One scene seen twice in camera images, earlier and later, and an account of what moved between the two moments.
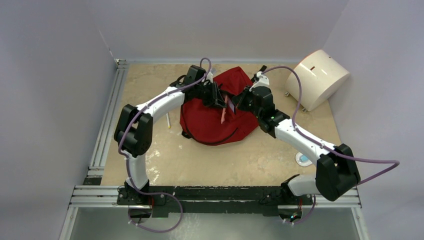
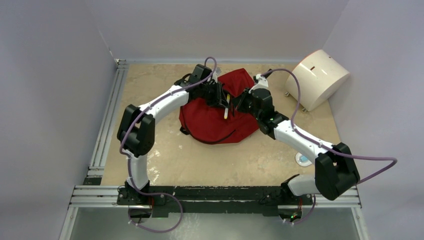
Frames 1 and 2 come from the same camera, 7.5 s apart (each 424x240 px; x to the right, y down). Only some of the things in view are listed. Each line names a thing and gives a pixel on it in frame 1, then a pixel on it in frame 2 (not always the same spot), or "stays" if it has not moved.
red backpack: [215, 126] stays
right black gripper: [239, 101] stays
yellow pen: [169, 124] -> [226, 109]
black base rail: [265, 200] stays
